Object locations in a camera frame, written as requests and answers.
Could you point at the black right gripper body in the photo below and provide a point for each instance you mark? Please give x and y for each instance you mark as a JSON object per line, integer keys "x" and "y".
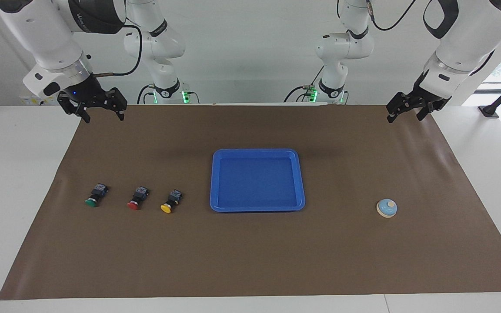
{"x": 89, "y": 95}

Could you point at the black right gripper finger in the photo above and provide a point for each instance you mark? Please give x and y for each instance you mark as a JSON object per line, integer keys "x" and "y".
{"x": 85, "y": 115}
{"x": 120, "y": 115}

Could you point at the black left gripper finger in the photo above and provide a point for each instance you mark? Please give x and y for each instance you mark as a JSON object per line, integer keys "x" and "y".
{"x": 421, "y": 115}
{"x": 390, "y": 117}

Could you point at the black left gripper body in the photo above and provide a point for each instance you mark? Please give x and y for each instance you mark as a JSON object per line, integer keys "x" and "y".
{"x": 420, "y": 101}

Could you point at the green push button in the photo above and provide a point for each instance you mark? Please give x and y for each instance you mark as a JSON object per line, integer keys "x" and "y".
{"x": 95, "y": 196}

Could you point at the red push button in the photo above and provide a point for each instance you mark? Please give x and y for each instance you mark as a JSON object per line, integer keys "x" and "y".
{"x": 137, "y": 199}

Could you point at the blue desk bell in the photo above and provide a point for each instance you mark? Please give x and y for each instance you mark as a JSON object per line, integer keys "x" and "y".
{"x": 386, "y": 208}

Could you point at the yellow push button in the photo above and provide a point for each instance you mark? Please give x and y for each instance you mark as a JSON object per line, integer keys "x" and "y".
{"x": 170, "y": 202}

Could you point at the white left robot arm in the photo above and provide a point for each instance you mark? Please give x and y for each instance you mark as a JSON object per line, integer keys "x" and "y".
{"x": 463, "y": 39}

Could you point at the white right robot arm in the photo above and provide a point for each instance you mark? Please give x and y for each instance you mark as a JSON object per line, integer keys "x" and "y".
{"x": 50, "y": 39}

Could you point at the blue plastic tray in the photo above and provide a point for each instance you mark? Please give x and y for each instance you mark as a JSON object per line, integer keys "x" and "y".
{"x": 257, "y": 182}

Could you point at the brown paper table mat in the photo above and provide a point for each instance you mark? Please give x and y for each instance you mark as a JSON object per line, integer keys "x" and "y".
{"x": 250, "y": 256}

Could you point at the white wall socket box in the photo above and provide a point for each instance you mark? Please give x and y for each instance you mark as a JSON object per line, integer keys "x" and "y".
{"x": 31, "y": 101}

